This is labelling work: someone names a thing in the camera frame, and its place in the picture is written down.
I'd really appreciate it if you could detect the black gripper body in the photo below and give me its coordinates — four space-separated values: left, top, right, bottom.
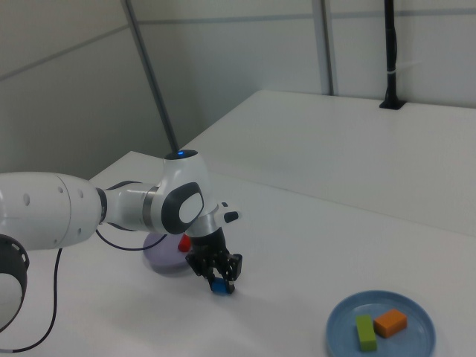
190 228 229 262

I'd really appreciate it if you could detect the blue block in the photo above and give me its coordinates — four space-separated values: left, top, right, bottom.
210 278 229 296

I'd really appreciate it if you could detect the green block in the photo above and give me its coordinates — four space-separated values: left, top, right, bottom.
354 314 379 353

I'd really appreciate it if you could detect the orange block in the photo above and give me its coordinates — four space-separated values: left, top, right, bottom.
373 308 408 340

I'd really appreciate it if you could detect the purple plate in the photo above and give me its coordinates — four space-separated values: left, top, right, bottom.
142 232 195 277

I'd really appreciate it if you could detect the white table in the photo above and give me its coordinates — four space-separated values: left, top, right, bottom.
174 89 476 239

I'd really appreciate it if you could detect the blue plate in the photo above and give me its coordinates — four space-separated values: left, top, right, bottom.
326 289 437 357

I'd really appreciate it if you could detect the black pole with clamp base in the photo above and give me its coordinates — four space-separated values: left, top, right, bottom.
379 0 406 110

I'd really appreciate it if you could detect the black velcro strap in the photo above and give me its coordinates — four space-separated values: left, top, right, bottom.
95 187 110 226

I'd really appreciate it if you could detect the black cable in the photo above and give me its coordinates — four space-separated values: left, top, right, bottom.
0 181 168 353

